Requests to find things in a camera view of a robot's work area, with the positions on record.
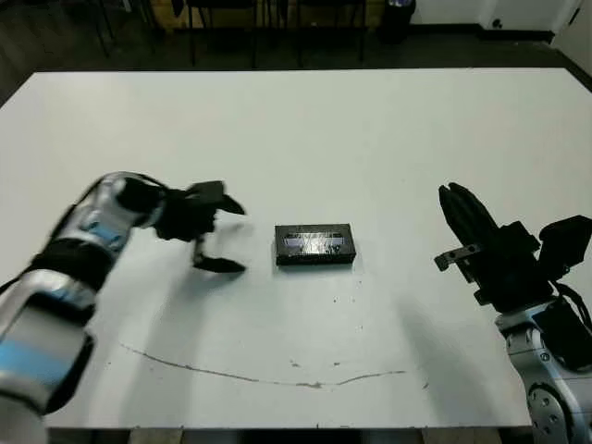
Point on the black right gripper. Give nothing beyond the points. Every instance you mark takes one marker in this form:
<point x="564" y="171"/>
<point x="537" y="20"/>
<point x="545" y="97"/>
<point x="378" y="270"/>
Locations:
<point x="509" y="273"/>

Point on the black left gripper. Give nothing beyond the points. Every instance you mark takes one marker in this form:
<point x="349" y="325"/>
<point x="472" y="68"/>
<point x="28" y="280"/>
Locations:
<point x="185" y="217"/>

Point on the black box lid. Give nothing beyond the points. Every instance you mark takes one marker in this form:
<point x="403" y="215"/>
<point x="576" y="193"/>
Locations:
<point x="314" y="242"/>

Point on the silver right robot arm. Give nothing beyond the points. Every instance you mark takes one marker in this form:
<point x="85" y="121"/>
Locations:
<point x="555" y="384"/>

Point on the small black round knob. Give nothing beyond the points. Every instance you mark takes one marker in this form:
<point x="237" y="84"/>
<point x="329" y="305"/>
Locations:
<point x="497" y="22"/>

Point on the black bin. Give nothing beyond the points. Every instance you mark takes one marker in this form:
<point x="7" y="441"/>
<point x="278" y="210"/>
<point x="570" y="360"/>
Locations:
<point x="398" y="23"/>

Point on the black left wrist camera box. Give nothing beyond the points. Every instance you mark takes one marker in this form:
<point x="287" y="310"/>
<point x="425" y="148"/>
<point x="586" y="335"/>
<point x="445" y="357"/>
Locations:
<point x="208" y="189"/>

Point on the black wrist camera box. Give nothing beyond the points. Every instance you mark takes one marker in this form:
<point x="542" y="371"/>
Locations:
<point x="566" y="245"/>
<point x="208" y="189"/>

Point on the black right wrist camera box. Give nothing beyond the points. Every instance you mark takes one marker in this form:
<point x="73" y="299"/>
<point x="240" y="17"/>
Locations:
<point x="566" y="245"/>

